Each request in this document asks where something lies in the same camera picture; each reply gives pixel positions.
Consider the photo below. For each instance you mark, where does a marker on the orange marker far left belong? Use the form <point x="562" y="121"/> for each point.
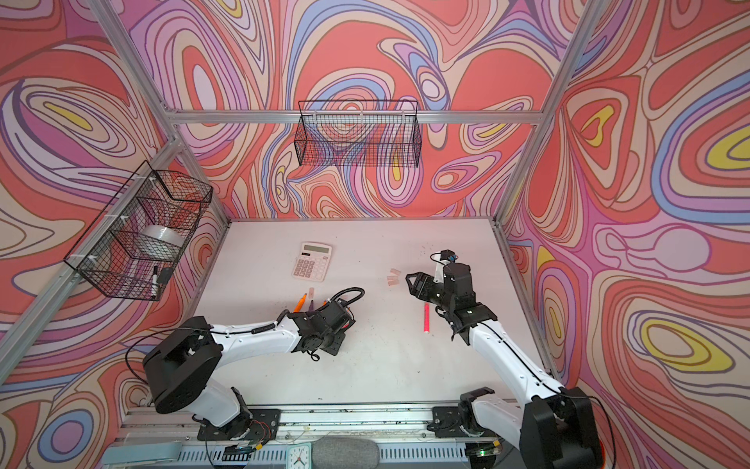
<point x="300" y="304"/>

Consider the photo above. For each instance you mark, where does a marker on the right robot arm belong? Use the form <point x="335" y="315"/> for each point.
<point x="550" y="426"/>

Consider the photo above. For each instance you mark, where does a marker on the small white clock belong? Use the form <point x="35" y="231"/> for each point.
<point x="299" y="456"/>

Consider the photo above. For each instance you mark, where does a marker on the silver tape roll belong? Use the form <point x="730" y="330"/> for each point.
<point x="163" y="234"/>

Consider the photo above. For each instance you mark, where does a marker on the pink calculator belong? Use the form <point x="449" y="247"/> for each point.
<point x="312" y="262"/>

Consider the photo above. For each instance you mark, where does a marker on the black wire basket left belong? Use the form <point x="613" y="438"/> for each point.
<point x="118" y="262"/>

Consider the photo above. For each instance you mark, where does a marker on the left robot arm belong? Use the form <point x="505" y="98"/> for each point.
<point x="179" y="370"/>

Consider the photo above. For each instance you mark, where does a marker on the black wire basket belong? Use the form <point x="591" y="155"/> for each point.
<point x="358" y="133"/>
<point x="118" y="262"/>

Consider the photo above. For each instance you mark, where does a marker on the pink marker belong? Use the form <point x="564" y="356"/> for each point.
<point x="426" y="318"/>

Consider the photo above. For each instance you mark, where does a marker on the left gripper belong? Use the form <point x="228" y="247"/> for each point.
<point x="340" y="336"/>

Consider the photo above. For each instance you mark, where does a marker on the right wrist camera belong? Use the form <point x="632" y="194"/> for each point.
<point x="448" y="256"/>

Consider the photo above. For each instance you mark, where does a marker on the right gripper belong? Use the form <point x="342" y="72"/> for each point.
<point x="423" y="282"/>

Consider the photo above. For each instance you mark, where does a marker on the black wire basket back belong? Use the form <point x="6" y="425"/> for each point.
<point x="358" y="133"/>

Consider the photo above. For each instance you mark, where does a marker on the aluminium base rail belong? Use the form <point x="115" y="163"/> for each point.
<point x="398" y="430"/>

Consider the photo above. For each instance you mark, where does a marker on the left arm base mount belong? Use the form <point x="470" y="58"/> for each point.
<point x="258" y="425"/>

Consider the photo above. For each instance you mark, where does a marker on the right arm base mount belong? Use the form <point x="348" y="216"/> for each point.
<point x="457" y="422"/>

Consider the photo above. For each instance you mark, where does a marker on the black marker in basket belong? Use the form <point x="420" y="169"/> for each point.
<point x="154" y="288"/>

